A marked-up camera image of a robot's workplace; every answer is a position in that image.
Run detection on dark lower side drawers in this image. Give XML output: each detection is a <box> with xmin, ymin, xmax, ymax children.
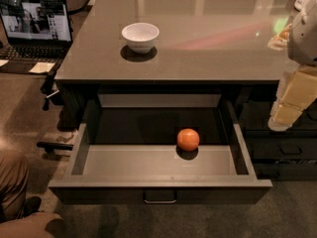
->
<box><xmin>239</xmin><ymin>84</ymin><xmax>317</xmax><ymax>180</ymax></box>

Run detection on white ceramic bowl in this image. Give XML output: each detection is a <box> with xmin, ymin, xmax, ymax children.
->
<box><xmin>121</xmin><ymin>23</ymin><xmax>159</xmax><ymax>54</ymax></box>

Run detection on white paper note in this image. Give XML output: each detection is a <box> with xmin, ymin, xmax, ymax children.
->
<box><xmin>29</xmin><ymin>62</ymin><xmax>54</xmax><ymax>73</ymax></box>

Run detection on metal drawer handle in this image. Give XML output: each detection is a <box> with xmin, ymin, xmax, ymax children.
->
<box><xmin>143</xmin><ymin>190</ymin><xmax>177</xmax><ymax>204</ymax></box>

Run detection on person's brown trouser legs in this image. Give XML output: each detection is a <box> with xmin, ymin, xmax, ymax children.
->
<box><xmin>0</xmin><ymin>151</ymin><xmax>66</xmax><ymax>238</ymax></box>

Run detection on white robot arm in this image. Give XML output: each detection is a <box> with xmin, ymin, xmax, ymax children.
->
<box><xmin>267</xmin><ymin>0</ymin><xmax>317</xmax><ymax>132</ymax></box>

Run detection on open dark top drawer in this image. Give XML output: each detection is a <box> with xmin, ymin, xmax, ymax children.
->
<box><xmin>49</xmin><ymin>95</ymin><xmax>272</xmax><ymax>204</ymax></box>

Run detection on black open laptop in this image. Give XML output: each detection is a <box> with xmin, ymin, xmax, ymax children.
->
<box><xmin>0</xmin><ymin>0</ymin><xmax>72</xmax><ymax>62</ymax></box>

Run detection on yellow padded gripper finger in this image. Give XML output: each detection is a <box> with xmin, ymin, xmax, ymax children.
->
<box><xmin>267</xmin><ymin>65</ymin><xmax>317</xmax><ymax>131</ymax></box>
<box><xmin>267</xmin><ymin>24</ymin><xmax>291</xmax><ymax>51</ymax></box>

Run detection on black shoe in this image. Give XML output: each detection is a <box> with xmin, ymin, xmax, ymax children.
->
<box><xmin>24</xmin><ymin>196</ymin><xmax>42</xmax><ymax>216</ymax></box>

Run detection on orange fruit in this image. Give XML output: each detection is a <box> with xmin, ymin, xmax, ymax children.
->
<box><xmin>177</xmin><ymin>129</ymin><xmax>200</xmax><ymax>152</ymax></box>

